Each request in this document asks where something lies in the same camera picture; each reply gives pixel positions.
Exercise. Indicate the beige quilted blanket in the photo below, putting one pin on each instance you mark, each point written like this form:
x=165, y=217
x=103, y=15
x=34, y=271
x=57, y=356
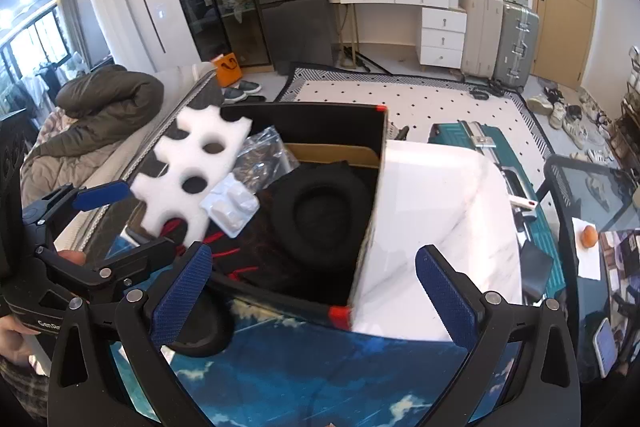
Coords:
x=65, y=157

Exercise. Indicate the black cardboard box red edges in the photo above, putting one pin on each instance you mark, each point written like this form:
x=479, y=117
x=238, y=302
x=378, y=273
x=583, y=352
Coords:
x=370, y=167

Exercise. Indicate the white dresser with drawers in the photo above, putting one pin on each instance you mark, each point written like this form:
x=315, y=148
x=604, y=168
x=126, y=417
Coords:
x=442, y=32

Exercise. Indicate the white plastic blister tray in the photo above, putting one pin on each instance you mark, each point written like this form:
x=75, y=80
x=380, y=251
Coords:
x=230, y=207

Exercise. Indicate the orange fruit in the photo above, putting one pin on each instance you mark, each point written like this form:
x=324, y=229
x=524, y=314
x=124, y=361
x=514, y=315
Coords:
x=589, y=237

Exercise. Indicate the patterned white rug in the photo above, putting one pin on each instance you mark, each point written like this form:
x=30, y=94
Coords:
x=450, y=104

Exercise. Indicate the black wallet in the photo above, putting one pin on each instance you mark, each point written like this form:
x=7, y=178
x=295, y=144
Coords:
x=536, y=269

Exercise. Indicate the white red pen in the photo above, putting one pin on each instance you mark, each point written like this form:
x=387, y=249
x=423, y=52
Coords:
x=522, y=203

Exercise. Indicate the plaid shirt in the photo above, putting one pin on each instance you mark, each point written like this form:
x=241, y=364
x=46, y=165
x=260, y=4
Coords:
x=20, y=397

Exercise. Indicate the pair of slip-on shoes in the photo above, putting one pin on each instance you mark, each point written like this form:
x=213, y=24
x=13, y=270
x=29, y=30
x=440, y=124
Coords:
x=240, y=92

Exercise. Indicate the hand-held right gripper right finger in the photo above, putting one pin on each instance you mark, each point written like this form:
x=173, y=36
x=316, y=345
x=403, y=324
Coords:
x=445, y=297

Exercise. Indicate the silver suitcase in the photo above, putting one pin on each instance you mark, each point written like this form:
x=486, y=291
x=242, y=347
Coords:
x=515, y=47

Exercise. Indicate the pile of shoes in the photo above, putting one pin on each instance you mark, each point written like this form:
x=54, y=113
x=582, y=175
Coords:
x=570, y=117

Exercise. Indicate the black round cushion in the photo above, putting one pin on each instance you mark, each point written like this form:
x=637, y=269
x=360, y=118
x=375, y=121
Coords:
x=350, y=207

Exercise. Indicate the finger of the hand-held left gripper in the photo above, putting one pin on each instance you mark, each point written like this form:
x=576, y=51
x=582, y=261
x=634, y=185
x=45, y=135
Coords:
x=135, y=257
x=100, y=196

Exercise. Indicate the teal suitcase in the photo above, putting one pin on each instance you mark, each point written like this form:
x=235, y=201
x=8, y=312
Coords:
x=480, y=142

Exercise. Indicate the white foam piece with holes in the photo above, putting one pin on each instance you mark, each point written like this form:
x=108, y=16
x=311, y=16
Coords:
x=175, y=167

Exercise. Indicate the white paper sheet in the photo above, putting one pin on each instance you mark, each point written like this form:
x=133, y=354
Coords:
x=590, y=264

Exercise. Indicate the person's left hand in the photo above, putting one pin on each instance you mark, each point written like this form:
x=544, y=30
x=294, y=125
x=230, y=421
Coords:
x=22, y=347

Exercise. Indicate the clear plastic hardware bag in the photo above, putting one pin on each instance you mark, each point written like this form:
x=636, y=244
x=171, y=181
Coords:
x=260, y=157

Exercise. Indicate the black glass side table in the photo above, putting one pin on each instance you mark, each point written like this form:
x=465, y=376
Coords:
x=575, y=187

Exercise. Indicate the cream suitcase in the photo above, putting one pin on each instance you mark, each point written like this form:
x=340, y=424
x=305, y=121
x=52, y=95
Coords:
x=480, y=37

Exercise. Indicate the smartphone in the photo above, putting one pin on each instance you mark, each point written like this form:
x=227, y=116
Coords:
x=604, y=347

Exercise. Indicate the orange paper bag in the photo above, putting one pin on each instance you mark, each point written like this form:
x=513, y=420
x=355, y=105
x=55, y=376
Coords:
x=227, y=72

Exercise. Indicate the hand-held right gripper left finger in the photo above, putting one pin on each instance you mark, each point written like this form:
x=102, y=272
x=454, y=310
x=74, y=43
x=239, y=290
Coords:
x=182, y=297

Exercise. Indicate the black tripod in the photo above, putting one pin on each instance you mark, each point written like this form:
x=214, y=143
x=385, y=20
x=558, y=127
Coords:
x=365, y=59

